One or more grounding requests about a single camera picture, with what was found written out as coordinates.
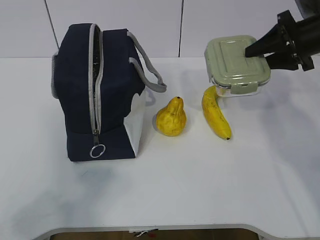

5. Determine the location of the green lidded glass container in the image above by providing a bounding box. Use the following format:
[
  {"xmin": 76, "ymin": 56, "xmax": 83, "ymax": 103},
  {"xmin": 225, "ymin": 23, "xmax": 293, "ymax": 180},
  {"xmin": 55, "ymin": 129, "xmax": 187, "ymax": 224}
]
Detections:
[{"xmin": 204, "ymin": 35, "xmax": 271, "ymax": 98}]

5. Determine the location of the yellow pear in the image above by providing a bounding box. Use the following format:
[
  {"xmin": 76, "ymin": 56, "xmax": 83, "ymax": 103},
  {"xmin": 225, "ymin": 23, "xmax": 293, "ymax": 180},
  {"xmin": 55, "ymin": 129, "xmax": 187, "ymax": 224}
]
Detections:
[{"xmin": 155, "ymin": 96, "xmax": 187, "ymax": 137}]

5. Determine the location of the yellow banana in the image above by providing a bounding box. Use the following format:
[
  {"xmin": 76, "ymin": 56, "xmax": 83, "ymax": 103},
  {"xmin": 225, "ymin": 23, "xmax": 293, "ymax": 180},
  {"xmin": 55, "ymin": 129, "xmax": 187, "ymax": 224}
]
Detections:
[{"xmin": 201, "ymin": 86, "xmax": 232, "ymax": 140}]

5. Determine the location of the white tape with wires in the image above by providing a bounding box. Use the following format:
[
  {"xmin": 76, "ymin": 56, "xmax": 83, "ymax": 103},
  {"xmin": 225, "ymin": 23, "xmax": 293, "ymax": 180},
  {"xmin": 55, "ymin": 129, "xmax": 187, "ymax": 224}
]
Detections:
[{"xmin": 128, "ymin": 227, "xmax": 159, "ymax": 238}]

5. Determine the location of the navy blue lunch bag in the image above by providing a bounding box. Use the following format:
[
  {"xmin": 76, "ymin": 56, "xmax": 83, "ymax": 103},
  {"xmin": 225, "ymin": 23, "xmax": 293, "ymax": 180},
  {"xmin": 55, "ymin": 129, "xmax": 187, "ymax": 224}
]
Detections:
[{"xmin": 51, "ymin": 23, "xmax": 167, "ymax": 162}]

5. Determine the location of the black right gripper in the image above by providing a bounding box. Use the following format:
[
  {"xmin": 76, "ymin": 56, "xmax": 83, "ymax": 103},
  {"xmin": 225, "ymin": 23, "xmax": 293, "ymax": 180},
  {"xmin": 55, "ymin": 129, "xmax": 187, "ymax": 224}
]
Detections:
[{"xmin": 245, "ymin": 10, "xmax": 320, "ymax": 72}]

